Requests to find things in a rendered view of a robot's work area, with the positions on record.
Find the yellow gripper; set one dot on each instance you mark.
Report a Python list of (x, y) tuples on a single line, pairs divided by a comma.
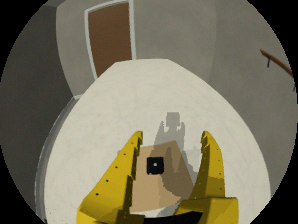
[(110, 200)]

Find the tan flat mat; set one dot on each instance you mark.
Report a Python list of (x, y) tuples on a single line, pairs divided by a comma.
[(151, 192)]

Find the black die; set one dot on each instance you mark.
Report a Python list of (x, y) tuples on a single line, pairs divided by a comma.
[(155, 165)]

